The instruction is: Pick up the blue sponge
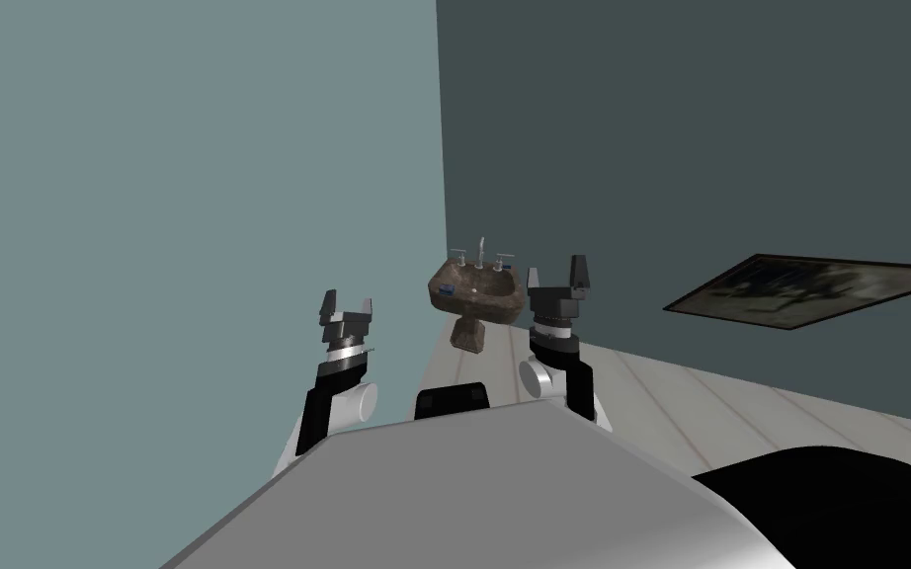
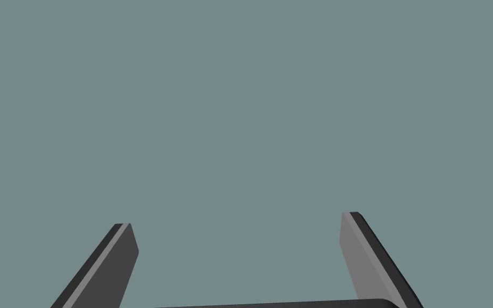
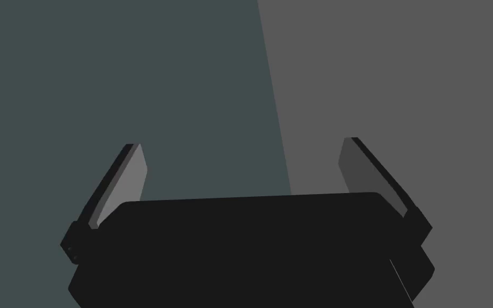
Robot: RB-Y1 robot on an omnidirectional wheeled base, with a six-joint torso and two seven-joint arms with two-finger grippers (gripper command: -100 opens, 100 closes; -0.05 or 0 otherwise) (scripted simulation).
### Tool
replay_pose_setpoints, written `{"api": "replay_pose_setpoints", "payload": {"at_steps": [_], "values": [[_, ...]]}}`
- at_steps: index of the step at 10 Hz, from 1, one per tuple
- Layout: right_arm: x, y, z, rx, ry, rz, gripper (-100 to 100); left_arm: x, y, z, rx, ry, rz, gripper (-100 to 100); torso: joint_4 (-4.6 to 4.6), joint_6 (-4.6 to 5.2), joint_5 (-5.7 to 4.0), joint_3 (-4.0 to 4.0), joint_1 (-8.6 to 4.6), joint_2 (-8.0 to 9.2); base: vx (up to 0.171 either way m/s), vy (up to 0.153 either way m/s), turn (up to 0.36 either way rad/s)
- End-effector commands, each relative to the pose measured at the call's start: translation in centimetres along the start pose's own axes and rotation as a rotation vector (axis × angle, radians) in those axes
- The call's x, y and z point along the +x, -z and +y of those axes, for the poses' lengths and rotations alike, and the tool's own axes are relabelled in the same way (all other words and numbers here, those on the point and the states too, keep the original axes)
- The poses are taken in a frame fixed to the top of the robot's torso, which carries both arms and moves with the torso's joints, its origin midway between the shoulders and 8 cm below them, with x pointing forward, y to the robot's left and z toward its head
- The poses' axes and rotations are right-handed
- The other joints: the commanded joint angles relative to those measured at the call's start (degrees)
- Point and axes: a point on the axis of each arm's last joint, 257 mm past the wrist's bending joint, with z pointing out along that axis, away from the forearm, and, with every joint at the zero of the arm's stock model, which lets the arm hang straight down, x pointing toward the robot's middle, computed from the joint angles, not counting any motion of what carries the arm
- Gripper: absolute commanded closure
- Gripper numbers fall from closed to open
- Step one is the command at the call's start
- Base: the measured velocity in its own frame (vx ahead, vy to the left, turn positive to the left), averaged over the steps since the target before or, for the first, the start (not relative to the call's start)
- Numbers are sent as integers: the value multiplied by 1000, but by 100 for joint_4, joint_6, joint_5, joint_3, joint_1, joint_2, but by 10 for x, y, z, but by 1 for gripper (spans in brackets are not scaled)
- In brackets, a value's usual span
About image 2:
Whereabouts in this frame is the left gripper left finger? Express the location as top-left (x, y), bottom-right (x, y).
top-left (50, 222), bottom-right (140, 308)

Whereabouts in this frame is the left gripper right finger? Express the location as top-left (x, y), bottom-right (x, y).
top-left (339, 211), bottom-right (425, 308)

